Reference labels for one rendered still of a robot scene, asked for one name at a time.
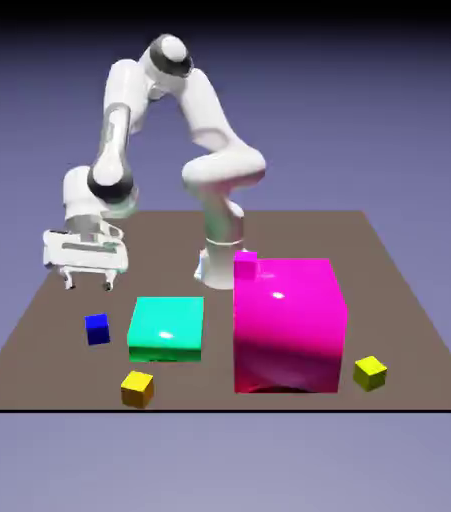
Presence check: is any large magenta box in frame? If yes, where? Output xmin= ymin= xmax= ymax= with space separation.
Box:
xmin=233 ymin=257 xmax=349 ymax=395

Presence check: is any small blue cube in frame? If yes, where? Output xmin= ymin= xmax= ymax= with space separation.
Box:
xmin=84 ymin=313 xmax=111 ymax=346

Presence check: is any small magenta cube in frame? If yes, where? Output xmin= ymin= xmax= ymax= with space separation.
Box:
xmin=233 ymin=250 xmax=259 ymax=280

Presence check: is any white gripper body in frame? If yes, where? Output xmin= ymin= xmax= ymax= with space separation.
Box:
xmin=42 ymin=228 xmax=129 ymax=276

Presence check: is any large teal box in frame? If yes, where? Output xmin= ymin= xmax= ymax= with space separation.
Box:
xmin=126 ymin=296 xmax=205 ymax=364

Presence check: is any small yellow cube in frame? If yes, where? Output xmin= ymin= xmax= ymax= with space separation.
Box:
xmin=120 ymin=370 xmax=155 ymax=410
xmin=352 ymin=355 xmax=389 ymax=393

